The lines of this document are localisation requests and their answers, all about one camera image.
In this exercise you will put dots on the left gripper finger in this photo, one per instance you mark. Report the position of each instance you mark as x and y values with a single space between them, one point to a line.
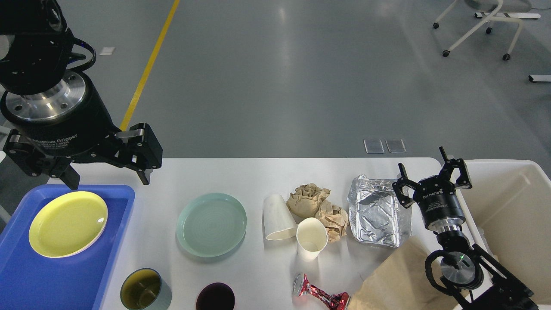
137 149
34 163

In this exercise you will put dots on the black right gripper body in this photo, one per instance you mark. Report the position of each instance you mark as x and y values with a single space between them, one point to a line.
437 200

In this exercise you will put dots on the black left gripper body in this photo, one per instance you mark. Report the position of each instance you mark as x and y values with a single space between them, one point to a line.
67 120

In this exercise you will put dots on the dark teal mug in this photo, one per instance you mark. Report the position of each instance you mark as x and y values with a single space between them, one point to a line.
145 289

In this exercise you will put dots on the pink mug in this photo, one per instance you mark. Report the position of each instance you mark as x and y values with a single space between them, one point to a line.
216 296

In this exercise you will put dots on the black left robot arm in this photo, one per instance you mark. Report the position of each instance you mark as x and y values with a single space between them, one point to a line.
38 47

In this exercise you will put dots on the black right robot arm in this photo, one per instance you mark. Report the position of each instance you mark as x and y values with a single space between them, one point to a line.
460 269

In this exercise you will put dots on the aluminium foil tray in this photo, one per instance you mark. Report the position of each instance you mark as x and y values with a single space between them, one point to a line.
376 215

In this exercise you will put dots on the right floor outlet cover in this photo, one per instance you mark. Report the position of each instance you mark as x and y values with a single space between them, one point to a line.
396 146

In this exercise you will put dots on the floor outlet cover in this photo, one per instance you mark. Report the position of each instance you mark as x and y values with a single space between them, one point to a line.
396 146
373 146

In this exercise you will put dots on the left floor outlet cover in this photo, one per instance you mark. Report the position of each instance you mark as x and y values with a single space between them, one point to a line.
373 146

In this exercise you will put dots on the beige plastic bin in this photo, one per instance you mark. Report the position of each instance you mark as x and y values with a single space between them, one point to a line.
509 203

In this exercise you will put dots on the yellow plate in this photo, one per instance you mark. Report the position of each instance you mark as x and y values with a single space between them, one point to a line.
68 225

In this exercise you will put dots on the brown paper bag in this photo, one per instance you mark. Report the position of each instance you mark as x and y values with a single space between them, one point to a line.
400 283

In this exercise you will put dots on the blue plastic tray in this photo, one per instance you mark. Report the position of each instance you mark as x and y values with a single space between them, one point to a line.
33 282

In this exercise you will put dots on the crumpled brown paper ball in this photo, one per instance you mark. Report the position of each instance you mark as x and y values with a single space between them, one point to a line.
307 199

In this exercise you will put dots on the upright white paper cup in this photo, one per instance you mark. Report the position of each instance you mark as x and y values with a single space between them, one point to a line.
311 237

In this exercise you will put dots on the light green plate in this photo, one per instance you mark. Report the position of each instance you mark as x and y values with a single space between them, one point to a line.
211 225

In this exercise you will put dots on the white table foot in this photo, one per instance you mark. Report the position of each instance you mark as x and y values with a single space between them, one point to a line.
536 78

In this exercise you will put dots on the tipped white paper cup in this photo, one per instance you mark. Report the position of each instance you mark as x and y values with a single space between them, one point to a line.
278 221

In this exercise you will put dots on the crushed red can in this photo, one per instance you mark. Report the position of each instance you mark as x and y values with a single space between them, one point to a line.
301 286

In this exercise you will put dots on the white office chair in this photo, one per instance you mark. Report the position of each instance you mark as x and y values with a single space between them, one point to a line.
495 11

